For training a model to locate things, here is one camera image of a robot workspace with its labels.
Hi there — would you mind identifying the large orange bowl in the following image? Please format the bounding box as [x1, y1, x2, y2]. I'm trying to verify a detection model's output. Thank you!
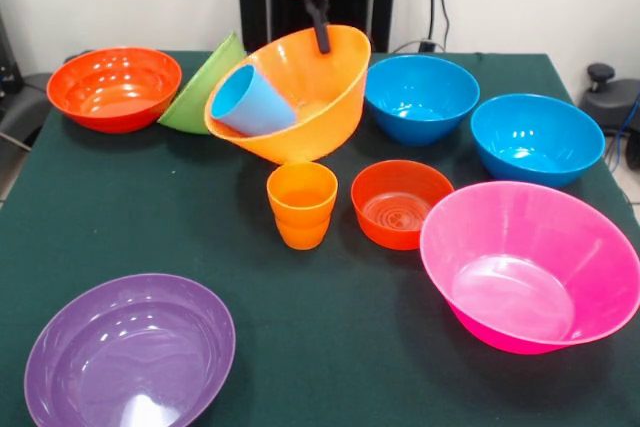
[203, 24, 372, 166]

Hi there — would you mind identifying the blue cup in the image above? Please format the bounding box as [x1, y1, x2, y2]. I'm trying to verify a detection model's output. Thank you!
[210, 64, 298, 138]

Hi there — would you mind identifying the blue cone-shaped bowl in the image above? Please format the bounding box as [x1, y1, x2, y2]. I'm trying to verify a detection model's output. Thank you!
[364, 54, 481, 147]

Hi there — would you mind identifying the green bowl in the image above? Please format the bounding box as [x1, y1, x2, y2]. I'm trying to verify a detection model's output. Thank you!
[157, 30, 247, 136]

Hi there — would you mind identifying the large red-orange bowl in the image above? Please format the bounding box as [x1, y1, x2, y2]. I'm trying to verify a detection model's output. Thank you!
[46, 46, 184, 135]

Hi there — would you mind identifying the orange cup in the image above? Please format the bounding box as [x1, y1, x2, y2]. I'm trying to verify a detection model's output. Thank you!
[266, 161, 339, 228]
[274, 214, 331, 251]

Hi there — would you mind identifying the small red bowl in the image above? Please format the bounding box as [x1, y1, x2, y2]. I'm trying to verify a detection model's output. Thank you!
[350, 159, 455, 251]

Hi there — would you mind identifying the blue round bowl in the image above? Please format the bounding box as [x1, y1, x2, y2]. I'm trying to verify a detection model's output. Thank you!
[469, 93, 606, 189]

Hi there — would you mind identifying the dark green table cloth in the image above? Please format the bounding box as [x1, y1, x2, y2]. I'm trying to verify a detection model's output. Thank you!
[0, 50, 640, 427]

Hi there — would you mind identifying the black equipment box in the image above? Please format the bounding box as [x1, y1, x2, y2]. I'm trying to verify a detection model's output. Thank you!
[0, 14, 22, 96]

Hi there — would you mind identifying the pink bowl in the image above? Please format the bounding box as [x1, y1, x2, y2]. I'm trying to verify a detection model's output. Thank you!
[418, 180, 640, 355]

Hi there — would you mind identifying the purple bowl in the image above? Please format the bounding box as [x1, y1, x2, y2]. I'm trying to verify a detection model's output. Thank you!
[23, 273, 237, 427]

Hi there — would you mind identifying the wall cable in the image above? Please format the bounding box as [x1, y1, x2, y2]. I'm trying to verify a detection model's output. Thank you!
[392, 0, 454, 54]

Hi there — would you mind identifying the black pedestal foot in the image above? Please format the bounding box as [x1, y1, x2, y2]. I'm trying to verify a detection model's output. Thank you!
[0, 71, 56, 158]
[578, 63, 640, 137]

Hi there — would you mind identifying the blue cable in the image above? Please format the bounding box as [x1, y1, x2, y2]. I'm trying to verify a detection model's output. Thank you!
[606, 95, 640, 171]

